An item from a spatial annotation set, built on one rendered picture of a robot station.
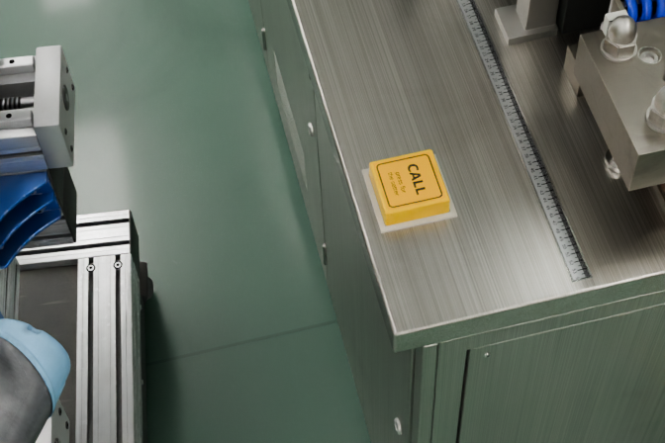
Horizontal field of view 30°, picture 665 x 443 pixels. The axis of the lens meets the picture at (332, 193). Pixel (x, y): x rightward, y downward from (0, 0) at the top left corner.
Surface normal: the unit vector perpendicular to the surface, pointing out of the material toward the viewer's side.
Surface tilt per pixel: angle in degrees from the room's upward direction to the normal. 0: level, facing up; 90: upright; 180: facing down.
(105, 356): 0
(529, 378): 90
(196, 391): 0
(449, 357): 90
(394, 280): 0
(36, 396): 62
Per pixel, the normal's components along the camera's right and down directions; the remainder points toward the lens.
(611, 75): -0.04, -0.57
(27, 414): 0.81, -0.04
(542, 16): 0.23, 0.80
